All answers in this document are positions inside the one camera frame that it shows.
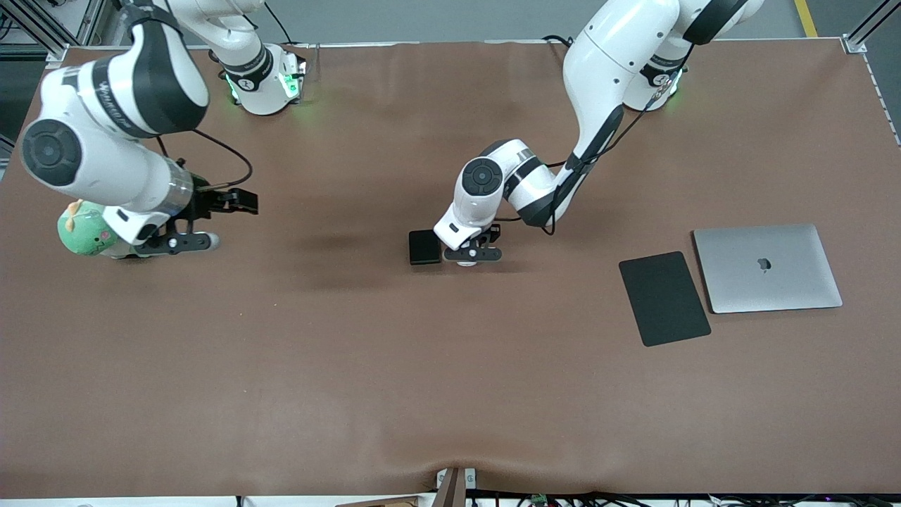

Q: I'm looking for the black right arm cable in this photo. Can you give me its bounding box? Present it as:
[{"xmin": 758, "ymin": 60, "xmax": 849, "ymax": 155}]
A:
[{"xmin": 156, "ymin": 128, "xmax": 253, "ymax": 191}]

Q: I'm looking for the black mouse pad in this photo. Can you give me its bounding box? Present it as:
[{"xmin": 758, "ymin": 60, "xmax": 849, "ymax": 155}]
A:
[{"xmin": 618, "ymin": 251, "xmax": 712, "ymax": 348}]

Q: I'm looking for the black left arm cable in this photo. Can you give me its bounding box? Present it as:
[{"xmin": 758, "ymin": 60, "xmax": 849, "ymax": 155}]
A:
[{"xmin": 541, "ymin": 67, "xmax": 687, "ymax": 237}]

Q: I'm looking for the brown table cover mat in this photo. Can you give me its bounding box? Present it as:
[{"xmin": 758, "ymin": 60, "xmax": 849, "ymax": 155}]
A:
[{"xmin": 0, "ymin": 39, "xmax": 901, "ymax": 498}]

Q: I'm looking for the small black box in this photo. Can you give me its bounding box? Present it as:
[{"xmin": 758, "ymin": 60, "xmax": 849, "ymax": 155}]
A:
[{"xmin": 408, "ymin": 230, "xmax": 443, "ymax": 266}]

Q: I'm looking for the silver closed laptop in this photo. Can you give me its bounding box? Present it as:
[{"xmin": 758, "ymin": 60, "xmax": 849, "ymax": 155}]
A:
[{"xmin": 692, "ymin": 224, "xmax": 844, "ymax": 315}]

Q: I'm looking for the green plush toy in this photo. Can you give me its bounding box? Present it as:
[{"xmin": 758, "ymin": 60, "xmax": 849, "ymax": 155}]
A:
[{"xmin": 58, "ymin": 199, "xmax": 141, "ymax": 260}]

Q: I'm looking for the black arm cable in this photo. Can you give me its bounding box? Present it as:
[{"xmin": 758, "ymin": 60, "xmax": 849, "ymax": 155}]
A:
[
  {"xmin": 156, "ymin": 128, "xmax": 253, "ymax": 191},
  {"xmin": 541, "ymin": 67, "xmax": 687, "ymax": 237}
]

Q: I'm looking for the aluminium frame profile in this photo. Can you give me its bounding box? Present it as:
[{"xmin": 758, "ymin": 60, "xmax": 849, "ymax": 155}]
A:
[
  {"xmin": 843, "ymin": 0, "xmax": 901, "ymax": 54},
  {"xmin": 0, "ymin": 0, "xmax": 96, "ymax": 68}
]

